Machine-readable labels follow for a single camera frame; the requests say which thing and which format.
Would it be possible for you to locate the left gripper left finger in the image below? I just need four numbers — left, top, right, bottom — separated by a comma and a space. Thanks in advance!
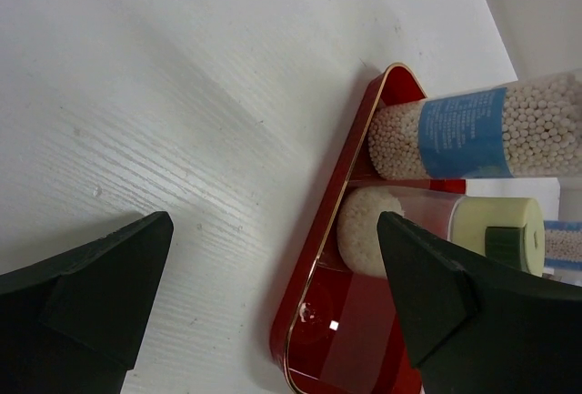
1, 211, 174, 393

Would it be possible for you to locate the tall bottle silver cap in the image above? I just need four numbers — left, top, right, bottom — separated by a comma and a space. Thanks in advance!
544, 177, 581, 287

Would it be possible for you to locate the red lacquer tray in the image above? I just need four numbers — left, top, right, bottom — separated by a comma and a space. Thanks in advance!
269, 63, 466, 393

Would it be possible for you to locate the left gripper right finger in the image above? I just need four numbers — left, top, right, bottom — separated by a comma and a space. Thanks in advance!
377, 212, 581, 393

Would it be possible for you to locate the yellow cap spice bottle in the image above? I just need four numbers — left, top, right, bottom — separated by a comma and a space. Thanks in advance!
336, 186, 545, 278

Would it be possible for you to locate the tall bottle grey cap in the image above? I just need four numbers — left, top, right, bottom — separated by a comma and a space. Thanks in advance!
367, 69, 581, 180

